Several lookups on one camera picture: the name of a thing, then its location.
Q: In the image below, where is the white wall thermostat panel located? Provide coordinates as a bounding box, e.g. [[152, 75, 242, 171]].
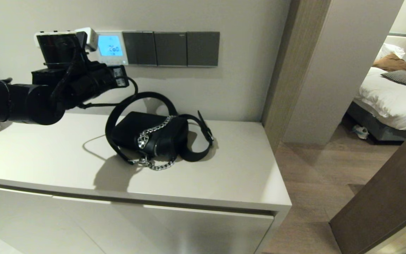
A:
[[96, 31, 129, 66]]

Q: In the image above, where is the beige cabinet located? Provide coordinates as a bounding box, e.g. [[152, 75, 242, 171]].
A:
[[0, 110, 292, 254]]

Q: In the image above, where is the narrow beige cabinet door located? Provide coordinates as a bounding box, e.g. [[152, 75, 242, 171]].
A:
[[0, 183, 105, 254]]

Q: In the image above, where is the wide beige cabinet door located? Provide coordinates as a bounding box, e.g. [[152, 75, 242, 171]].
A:
[[53, 195, 275, 254]]

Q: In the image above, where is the pale slipper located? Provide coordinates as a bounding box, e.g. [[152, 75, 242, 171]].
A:
[[352, 125, 369, 140]]

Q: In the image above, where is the bed with white duvet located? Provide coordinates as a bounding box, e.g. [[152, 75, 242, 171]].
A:
[[346, 66, 406, 143]]

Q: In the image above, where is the small white pillow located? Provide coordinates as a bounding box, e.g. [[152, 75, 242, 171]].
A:
[[376, 43, 406, 61]]

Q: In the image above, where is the brown cushion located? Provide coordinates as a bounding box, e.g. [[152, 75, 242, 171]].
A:
[[372, 52, 406, 73]]

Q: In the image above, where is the checkered grey cushion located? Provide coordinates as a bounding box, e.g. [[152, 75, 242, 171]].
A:
[[381, 70, 406, 87]]

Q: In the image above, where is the dark wooden door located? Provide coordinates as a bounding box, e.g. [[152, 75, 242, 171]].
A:
[[329, 113, 406, 254]]

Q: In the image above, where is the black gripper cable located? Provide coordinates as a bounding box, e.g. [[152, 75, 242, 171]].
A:
[[78, 77, 139, 108]]

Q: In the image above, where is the grey triple rocker switch plate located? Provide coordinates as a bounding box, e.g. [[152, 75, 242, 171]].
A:
[[122, 31, 158, 66]]

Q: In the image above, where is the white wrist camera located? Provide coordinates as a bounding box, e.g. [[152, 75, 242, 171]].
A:
[[75, 28, 98, 52]]

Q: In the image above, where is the black handbag with silver chain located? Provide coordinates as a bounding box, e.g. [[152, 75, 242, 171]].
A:
[[105, 92, 215, 171]]

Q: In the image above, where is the grey single switch plate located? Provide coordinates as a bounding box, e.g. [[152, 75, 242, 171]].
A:
[[187, 31, 220, 67], [154, 31, 188, 67]]

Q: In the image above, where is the wood grain door frame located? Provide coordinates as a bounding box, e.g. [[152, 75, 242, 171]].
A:
[[261, 0, 330, 154]]

